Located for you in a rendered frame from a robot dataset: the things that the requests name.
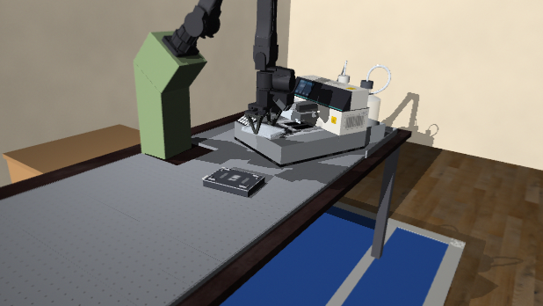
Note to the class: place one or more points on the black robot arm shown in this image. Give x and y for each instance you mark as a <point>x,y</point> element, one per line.
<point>203,21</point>

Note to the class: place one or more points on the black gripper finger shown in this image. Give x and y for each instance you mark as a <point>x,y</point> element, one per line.
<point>268,115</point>
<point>259,119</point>

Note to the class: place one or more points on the white plastic bottle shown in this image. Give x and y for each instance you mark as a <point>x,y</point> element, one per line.
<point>373,103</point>
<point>343,79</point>

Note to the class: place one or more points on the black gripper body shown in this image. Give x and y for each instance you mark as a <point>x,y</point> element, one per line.
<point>254,107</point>

